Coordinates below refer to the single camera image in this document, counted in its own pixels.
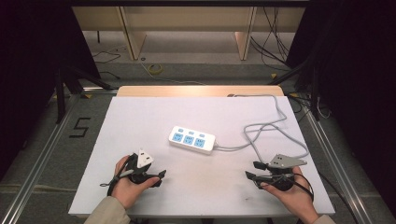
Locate aluminium floor rail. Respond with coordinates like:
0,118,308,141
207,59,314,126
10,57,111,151
0,90,118,224
288,92,375,224

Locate yellow tape roll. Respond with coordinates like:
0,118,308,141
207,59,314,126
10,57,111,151
147,63,163,76

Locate thin black floor cable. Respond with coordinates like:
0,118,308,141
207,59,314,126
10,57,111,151
92,49,122,80

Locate grey power strip cable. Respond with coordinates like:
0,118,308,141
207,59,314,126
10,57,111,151
214,93,310,163

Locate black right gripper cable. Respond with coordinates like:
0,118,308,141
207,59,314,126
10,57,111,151
290,172,360,224

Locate black stand legs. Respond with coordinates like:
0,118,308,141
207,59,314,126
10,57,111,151
267,59,321,122
54,63,114,125

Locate beige wooden bench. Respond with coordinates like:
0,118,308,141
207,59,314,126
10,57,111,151
71,6,306,62

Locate white power strip blue sockets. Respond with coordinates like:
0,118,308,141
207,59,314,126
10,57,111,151
168,125,217,156

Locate white board sheet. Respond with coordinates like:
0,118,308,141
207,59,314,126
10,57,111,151
68,95,336,217

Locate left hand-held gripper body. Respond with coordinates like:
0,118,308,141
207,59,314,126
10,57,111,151
125,147,161,185

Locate person's left hand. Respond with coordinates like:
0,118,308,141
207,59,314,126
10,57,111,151
110,155,161,210

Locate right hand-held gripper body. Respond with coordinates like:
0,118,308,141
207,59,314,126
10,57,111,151
263,153,308,192

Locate person's right hand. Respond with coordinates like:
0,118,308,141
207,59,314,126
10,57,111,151
259,166,319,224

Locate bundle of black floor cables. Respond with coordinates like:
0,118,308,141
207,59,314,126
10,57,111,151
248,7,309,73

